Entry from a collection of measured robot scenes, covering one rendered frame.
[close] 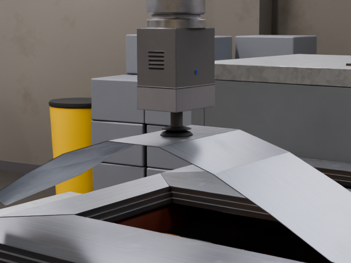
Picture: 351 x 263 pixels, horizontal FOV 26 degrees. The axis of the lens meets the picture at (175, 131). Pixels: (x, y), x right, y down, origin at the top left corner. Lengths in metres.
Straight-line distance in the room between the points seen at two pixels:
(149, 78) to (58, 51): 4.63
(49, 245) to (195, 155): 0.30
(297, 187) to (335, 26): 3.70
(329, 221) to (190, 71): 0.25
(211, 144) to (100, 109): 3.30
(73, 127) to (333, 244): 4.03
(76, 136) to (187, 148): 3.91
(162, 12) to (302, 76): 0.89
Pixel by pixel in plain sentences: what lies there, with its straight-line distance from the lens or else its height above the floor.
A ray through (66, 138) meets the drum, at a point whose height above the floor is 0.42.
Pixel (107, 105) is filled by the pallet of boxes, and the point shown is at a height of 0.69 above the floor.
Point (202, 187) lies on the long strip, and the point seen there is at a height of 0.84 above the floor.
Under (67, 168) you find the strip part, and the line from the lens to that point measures 1.14.
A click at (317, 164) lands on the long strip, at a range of 1.71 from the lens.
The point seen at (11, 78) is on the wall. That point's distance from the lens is 5.87.
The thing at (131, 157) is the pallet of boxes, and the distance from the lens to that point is 4.16.
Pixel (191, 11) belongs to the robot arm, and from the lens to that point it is 0.95.
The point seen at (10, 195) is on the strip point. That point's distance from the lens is 1.18.
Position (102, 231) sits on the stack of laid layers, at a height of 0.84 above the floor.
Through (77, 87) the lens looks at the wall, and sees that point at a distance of 5.49.
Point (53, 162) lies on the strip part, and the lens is 1.04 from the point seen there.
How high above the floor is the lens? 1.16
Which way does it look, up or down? 8 degrees down
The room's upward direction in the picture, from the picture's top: straight up
